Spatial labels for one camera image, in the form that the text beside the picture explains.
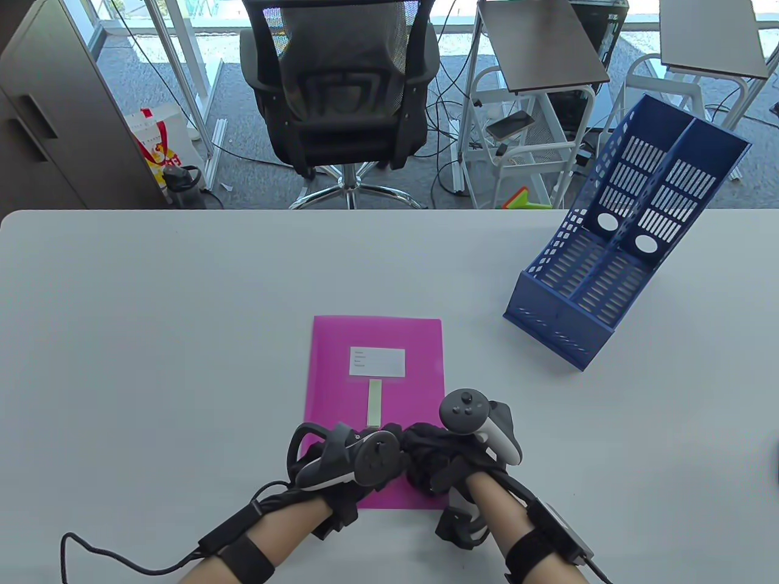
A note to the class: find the person's left hand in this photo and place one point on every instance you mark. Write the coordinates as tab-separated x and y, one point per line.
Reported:
341	508

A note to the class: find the person's right hand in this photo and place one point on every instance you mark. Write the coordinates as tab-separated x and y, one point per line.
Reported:
435	462

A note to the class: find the black handheld controller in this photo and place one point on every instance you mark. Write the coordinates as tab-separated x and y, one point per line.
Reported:
465	410
371	459

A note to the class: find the pink L-shaped folder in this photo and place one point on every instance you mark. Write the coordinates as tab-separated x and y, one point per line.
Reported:
408	401

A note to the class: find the pad of green sticky notes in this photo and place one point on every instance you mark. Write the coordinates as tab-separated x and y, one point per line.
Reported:
375	403

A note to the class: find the person's right forearm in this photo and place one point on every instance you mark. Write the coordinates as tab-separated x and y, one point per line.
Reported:
499	517

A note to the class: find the person's left forearm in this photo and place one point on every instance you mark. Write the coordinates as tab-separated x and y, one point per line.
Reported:
286	535

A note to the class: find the black wrist sensor box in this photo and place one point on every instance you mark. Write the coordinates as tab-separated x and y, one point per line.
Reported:
560	532
230	528

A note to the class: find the blue plastic file rack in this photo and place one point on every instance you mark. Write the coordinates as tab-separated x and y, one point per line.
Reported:
560	331

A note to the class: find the green and red plastic tool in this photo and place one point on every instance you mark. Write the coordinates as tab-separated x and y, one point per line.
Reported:
524	202

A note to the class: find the white power strip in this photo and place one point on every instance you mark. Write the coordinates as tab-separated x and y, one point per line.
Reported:
459	177

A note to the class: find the white rolling cart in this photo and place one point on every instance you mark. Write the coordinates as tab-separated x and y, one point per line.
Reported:
548	152

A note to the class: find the black smartphone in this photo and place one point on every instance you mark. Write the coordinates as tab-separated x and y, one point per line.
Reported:
510	126

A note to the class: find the black mesh office chair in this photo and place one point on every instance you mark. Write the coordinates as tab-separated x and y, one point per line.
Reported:
341	131

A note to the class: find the black water bottle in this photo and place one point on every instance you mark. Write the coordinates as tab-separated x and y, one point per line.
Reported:
182	188

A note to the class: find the red and white shopping bag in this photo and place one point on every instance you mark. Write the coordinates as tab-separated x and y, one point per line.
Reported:
159	146

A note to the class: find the brown-top side table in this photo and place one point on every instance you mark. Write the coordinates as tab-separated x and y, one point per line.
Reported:
541	48
712	36

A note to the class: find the black computer tower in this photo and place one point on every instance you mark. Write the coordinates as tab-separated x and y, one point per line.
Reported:
608	30

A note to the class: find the tall storage cabinet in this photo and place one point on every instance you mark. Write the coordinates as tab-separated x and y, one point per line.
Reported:
61	121

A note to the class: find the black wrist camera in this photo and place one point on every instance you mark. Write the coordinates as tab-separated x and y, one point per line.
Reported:
462	529

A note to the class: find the white metal table frame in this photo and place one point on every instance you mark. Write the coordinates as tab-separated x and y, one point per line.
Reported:
214	152

